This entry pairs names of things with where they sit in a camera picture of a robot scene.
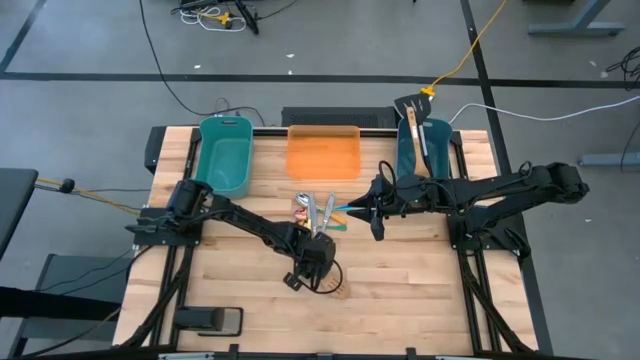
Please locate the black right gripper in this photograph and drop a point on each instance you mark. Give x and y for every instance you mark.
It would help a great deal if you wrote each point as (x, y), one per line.
(378, 215)

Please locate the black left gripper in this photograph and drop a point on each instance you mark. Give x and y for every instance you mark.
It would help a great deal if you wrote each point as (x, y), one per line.
(317, 252)

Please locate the steel table knife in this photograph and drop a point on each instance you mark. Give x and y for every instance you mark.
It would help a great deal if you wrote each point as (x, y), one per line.
(313, 212)

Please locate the slotted wooden spatula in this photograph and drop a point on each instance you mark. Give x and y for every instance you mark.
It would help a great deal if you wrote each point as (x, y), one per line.
(337, 289)

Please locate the plain wooden spatula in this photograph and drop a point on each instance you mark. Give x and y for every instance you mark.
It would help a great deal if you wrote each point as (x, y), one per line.
(414, 140)

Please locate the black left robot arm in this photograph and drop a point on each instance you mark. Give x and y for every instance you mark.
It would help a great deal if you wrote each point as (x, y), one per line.
(250, 225)

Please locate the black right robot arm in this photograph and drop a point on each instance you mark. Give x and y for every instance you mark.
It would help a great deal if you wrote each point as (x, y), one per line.
(500, 190)

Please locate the orange plastic tray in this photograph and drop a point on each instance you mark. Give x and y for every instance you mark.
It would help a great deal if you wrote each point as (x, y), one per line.
(322, 155)

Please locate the blue plastic bin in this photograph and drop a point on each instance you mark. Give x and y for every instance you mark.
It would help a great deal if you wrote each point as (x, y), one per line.
(440, 145)

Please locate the black vented computer case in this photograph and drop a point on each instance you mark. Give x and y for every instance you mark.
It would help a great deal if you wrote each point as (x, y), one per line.
(330, 116)

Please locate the green plastic bin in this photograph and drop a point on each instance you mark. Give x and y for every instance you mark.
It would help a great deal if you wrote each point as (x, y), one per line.
(225, 160)

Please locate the black stand on floor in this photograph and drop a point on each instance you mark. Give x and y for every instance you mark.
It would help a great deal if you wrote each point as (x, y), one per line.
(248, 20)

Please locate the grey desk foot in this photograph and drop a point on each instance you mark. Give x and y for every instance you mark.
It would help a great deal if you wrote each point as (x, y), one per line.
(610, 159)

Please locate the grey low shelf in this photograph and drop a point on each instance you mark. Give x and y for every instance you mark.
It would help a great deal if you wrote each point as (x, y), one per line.
(65, 270)

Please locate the grey desk leg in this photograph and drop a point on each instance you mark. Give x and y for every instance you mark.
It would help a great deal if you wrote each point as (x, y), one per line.
(575, 28)

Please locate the black flat bar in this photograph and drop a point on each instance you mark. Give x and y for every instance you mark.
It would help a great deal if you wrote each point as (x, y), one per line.
(40, 302)

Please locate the black side table top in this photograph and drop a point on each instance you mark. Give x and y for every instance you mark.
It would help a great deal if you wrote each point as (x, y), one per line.
(15, 200)

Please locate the black table-level camera mount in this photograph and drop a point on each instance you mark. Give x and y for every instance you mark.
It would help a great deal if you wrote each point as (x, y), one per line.
(197, 318)

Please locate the black aluminium table frame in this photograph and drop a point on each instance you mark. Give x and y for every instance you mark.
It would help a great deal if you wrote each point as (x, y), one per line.
(154, 150)

